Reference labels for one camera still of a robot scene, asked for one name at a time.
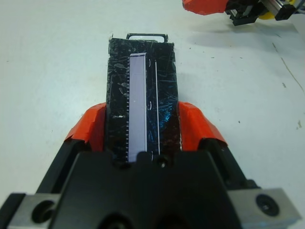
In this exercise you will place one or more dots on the box base with white insert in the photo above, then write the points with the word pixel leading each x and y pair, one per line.
pixel 147 37

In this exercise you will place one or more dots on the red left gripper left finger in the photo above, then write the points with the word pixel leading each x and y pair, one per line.
pixel 91 126

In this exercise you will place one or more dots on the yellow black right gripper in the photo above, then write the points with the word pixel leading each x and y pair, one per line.
pixel 262 10

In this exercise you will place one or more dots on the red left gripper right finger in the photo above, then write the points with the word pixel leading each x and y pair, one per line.
pixel 197 126

